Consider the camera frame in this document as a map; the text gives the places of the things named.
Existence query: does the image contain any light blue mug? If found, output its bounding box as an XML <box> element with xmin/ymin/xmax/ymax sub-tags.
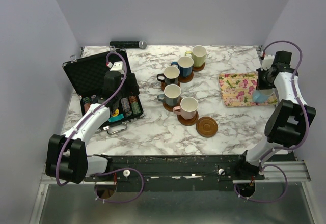
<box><xmin>252</xmin><ymin>89</ymin><xmax>274</xmax><ymax>103</ymax></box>

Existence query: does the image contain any grey blue mug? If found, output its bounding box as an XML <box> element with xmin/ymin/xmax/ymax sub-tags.
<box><xmin>157</xmin><ymin>84</ymin><xmax>181</xmax><ymax>107</ymax></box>

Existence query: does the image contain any teal mug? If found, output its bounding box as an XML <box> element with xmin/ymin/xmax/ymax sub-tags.
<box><xmin>156</xmin><ymin>66</ymin><xmax>180</xmax><ymax>85</ymax></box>

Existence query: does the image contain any brown wooden coaster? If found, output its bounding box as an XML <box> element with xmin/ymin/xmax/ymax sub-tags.
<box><xmin>177</xmin><ymin>112</ymin><xmax>199</xmax><ymax>126</ymax></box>
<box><xmin>192</xmin><ymin>63</ymin><xmax>205</xmax><ymax>72</ymax></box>
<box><xmin>178</xmin><ymin>72</ymin><xmax>194</xmax><ymax>83</ymax></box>
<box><xmin>160</xmin><ymin>82</ymin><xmax>181</xmax><ymax>91</ymax></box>
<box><xmin>196</xmin><ymin>117</ymin><xmax>218</xmax><ymax>138</ymax></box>
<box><xmin>163</xmin><ymin>102</ymin><xmax>180</xmax><ymax>112</ymax></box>

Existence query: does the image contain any dark blue mug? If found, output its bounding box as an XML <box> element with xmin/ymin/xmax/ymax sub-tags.
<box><xmin>171</xmin><ymin>56</ymin><xmax>194</xmax><ymax>78</ymax></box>

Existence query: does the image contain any pink mug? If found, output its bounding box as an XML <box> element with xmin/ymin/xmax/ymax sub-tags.
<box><xmin>173</xmin><ymin>97</ymin><xmax>198</xmax><ymax>120</ymax></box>

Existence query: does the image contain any light green mug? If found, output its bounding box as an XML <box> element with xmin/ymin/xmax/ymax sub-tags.
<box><xmin>184</xmin><ymin>45</ymin><xmax>207</xmax><ymax>68</ymax></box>

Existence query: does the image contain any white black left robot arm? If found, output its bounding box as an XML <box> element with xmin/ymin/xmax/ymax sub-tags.
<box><xmin>45</xmin><ymin>71</ymin><xmax>139</xmax><ymax>186</ymax></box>

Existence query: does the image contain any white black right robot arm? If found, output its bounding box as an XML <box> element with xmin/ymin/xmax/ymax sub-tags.
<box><xmin>234</xmin><ymin>51</ymin><xmax>316</xmax><ymax>179</ymax></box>

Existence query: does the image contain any black poker chip case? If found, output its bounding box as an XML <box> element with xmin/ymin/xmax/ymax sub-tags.
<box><xmin>63</xmin><ymin>48</ymin><xmax>144</xmax><ymax>130</ymax></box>

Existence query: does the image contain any yellow dealer button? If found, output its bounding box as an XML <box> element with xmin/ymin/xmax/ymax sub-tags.
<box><xmin>112</xmin><ymin>109</ymin><xmax>119</xmax><ymax>117</ymax></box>

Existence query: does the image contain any floral serving tray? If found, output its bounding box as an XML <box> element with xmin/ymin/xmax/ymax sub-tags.
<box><xmin>218</xmin><ymin>72</ymin><xmax>278</xmax><ymax>107</ymax></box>

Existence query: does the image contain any teal rectangular block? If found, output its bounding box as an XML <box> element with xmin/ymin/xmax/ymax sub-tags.
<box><xmin>108</xmin><ymin>114</ymin><xmax>124</xmax><ymax>123</ymax></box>

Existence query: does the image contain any black microphone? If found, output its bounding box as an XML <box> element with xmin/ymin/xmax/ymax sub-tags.
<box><xmin>110</xmin><ymin>40</ymin><xmax>147</xmax><ymax>49</ymax></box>

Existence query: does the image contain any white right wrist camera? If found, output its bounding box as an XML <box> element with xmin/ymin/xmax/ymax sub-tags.
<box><xmin>260</xmin><ymin>53</ymin><xmax>275</xmax><ymax>70</ymax></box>

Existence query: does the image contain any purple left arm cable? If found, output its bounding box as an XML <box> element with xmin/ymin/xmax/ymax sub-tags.
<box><xmin>55</xmin><ymin>51</ymin><xmax>145</xmax><ymax>204</ymax></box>

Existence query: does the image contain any aluminium mounting rail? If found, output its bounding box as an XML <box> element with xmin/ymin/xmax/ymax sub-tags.
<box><xmin>40</xmin><ymin>160</ymin><xmax>311</xmax><ymax>184</ymax></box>

